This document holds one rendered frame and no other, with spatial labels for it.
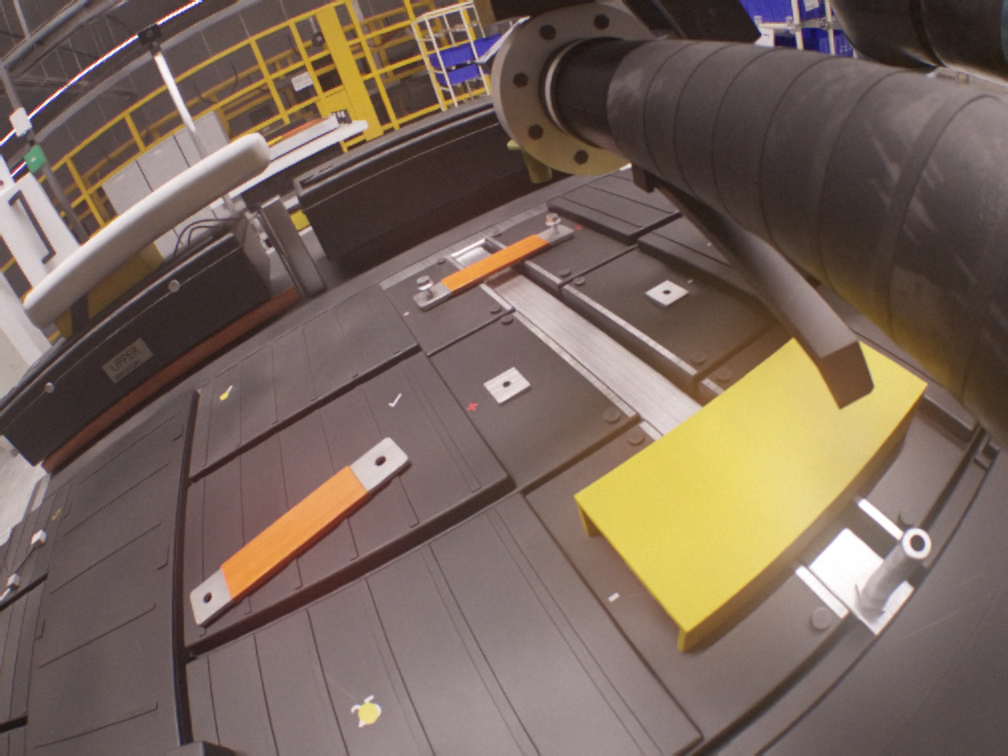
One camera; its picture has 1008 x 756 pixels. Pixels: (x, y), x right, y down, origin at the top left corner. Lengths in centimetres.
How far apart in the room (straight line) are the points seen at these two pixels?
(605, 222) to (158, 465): 43
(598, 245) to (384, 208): 24
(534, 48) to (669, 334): 18
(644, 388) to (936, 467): 17
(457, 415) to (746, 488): 16
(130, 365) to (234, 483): 30
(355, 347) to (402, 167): 23
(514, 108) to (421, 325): 21
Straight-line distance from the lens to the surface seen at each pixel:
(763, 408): 21
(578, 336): 32
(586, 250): 40
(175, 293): 55
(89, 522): 46
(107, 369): 61
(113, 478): 48
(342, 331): 40
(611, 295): 34
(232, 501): 32
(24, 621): 51
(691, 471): 19
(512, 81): 22
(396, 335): 36
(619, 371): 29
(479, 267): 41
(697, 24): 32
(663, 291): 33
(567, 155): 23
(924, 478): 25
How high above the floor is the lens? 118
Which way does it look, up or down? 39 degrees down
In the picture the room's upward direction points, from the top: 21 degrees counter-clockwise
